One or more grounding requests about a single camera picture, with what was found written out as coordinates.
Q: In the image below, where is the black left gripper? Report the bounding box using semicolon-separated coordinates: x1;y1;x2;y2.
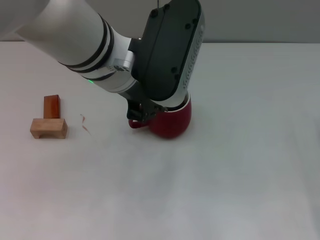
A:
119;80;169;124

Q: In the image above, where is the red ceramic mug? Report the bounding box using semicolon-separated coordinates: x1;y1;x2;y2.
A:
127;91;193;140

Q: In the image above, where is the light wooden block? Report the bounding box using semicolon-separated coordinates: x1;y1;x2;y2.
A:
29;118;68;140

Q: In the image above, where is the dark reddish wooden block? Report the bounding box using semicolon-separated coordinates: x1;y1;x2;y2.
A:
43;94;62;120

